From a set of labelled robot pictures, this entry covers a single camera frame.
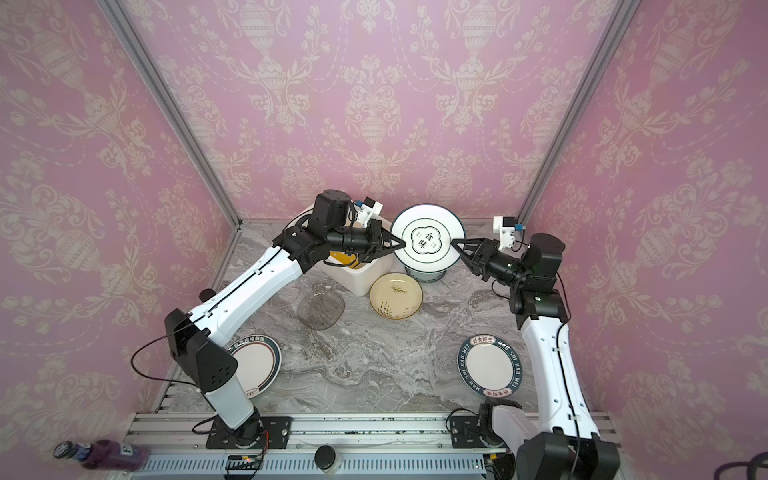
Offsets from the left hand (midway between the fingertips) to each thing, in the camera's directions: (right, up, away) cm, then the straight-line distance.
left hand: (406, 247), depth 67 cm
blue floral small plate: (+9, -10, +36) cm, 38 cm away
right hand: (+11, 0, 0) cm, 11 cm away
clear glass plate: (-26, -20, +30) cm, 45 cm away
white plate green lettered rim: (+24, -33, +16) cm, 44 cm away
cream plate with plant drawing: (-2, -16, +31) cm, 35 cm away
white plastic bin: (-13, -10, +25) cm, 30 cm away
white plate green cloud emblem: (+5, +4, +4) cm, 8 cm away
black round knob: (-17, -45, -4) cm, 48 cm away
